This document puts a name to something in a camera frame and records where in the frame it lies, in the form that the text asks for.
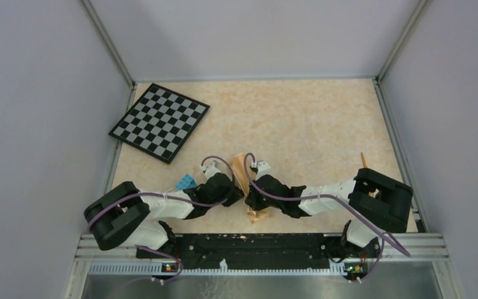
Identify orange cloth napkin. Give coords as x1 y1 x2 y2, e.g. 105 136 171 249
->
230 153 271 224

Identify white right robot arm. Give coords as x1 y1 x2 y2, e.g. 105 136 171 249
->
246 167 413 257

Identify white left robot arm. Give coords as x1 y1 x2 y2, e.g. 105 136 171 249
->
83 173 243 258

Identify colourful toy block pile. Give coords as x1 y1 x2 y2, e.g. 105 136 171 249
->
175 174 198 191

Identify black white checkerboard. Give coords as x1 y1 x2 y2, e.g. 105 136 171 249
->
109 83 210 164

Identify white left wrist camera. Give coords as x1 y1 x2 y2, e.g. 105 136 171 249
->
200 160 222 179

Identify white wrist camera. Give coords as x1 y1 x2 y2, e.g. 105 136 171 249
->
200 160 222 179
250 161 271 180

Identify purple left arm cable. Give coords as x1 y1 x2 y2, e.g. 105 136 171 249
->
87 155 237 285

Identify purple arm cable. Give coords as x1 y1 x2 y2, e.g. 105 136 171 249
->
243 153 412 283
87 155 237 285

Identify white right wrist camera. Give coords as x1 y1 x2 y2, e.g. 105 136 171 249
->
250 161 271 180

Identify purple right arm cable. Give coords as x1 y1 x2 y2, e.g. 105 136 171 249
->
243 153 412 283

